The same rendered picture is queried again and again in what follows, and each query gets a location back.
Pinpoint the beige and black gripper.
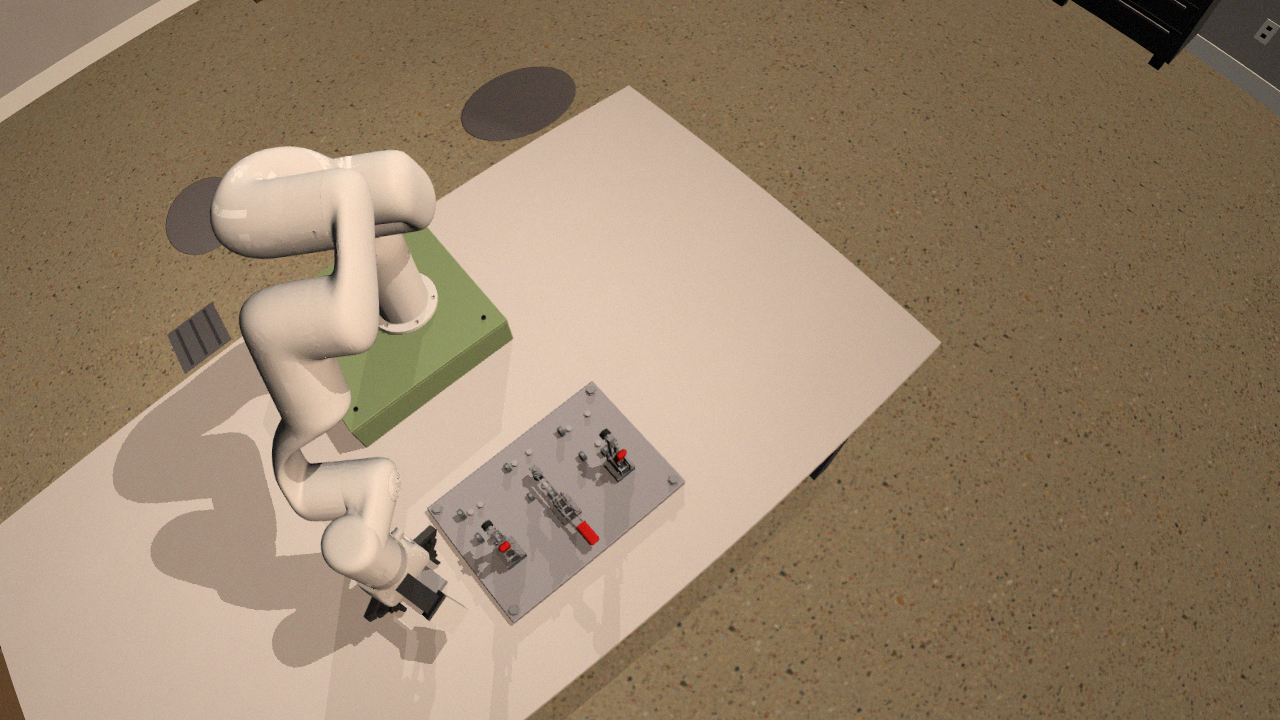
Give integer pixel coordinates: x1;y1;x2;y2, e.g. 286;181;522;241
357;525;440;623

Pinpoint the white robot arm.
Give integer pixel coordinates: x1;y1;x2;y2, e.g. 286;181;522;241
210;146;438;591

